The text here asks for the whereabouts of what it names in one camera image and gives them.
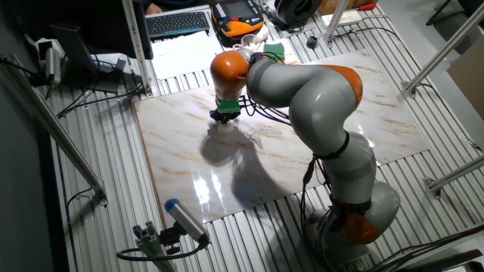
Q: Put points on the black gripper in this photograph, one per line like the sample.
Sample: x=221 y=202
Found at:
x=223 y=115

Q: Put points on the white sponge block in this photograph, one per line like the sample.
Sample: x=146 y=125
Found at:
x=225 y=127

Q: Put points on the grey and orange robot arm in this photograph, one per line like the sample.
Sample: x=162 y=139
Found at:
x=317 y=98

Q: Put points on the green and yellow sponge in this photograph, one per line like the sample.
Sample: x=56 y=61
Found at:
x=275 y=49

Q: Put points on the person's bare hand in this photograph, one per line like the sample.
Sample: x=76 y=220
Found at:
x=153 y=8

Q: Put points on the marble pattern board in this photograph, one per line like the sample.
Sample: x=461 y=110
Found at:
x=170 y=124

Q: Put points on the white paper sheet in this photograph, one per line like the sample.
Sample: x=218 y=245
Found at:
x=181 y=56

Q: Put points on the clear glass jug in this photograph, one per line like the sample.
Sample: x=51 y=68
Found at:
x=247 y=41

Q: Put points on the orange and white cloth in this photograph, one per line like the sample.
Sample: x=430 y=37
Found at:
x=289 y=53

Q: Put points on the orange and black teach pendant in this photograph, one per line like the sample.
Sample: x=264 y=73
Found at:
x=236 y=26

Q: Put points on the white rounded object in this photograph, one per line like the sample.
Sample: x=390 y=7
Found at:
x=261 y=33

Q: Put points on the black computer keyboard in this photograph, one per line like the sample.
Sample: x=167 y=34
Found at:
x=177 y=24

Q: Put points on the small black plug adapter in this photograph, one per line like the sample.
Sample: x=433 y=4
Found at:
x=312 y=42

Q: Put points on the black round reel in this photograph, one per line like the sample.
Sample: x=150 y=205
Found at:
x=296 y=11

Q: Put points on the short aluminium profile stub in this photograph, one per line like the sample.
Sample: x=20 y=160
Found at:
x=151 y=245

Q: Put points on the brown cardboard box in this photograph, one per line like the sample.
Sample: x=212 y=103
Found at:
x=329 y=5

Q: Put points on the white power strip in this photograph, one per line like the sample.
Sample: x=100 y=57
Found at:
x=349 y=17

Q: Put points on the black monitor stand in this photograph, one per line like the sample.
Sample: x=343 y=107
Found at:
x=73 y=49

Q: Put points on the long slanted aluminium beam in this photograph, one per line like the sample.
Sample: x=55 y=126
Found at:
x=56 y=130

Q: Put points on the black computer monitor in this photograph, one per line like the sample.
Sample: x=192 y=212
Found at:
x=75 y=15

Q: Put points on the brown cardboard panel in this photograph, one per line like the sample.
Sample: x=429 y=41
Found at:
x=470 y=79

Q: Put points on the black flat bar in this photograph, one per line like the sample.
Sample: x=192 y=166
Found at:
x=446 y=260

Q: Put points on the black office chair base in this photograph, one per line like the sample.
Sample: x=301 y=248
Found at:
x=472 y=5

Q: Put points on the silver camera with blue cap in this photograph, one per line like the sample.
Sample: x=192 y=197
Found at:
x=185 y=221

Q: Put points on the aluminium frame post by monitor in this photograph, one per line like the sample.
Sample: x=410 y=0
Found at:
x=136 y=45

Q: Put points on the black camera clamp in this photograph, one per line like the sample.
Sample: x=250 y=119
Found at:
x=170 y=238

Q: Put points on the aluminium frame post by power strip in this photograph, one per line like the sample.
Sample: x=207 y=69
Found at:
x=334 y=19

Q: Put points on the silver camera on white mount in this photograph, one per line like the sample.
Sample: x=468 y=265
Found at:
x=53 y=64

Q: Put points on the slanted aluminium beam with bracket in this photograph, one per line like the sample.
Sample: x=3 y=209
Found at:
x=450 y=43

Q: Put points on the low aluminium beam with bracket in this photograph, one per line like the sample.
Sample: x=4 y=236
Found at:
x=457 y=172

